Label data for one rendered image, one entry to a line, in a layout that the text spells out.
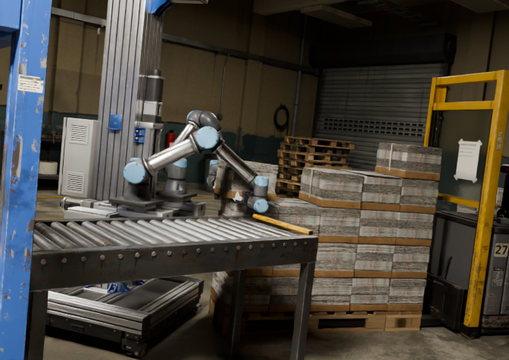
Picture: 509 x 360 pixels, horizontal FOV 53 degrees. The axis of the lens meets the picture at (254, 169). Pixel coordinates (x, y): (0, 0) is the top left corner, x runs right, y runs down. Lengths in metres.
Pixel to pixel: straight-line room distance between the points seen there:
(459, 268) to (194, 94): 7.47
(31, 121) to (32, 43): 0.21
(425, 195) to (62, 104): 6.96
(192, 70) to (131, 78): 7.49
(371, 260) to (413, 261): 0.32
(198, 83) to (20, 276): 9.28
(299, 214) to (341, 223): 0.31
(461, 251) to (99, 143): 2.71
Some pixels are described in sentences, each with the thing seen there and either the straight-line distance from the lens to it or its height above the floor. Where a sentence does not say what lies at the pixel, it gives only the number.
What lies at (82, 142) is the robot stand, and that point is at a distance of 3.22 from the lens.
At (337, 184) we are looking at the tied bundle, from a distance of 3.36.
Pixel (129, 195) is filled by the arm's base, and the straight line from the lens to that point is 2.89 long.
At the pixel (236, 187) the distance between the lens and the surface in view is 3.08.
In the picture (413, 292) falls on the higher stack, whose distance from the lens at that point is 3.84.
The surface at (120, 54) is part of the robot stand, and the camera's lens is 3.19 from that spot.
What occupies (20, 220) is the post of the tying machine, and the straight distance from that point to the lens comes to 1.53.
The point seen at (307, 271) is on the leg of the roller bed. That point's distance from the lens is 2.46.
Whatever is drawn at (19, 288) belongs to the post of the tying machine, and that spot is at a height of 0.76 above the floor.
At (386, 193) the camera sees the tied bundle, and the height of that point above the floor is 0.95.
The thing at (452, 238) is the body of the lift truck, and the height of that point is 0.62.
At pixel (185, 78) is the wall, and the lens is 10.50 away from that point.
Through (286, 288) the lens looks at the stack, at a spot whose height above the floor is 0.30.
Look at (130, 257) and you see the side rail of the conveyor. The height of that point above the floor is 0.77.
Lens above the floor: 1.25
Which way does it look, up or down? 4 degrees down
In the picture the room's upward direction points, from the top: 6 degrees clockwise
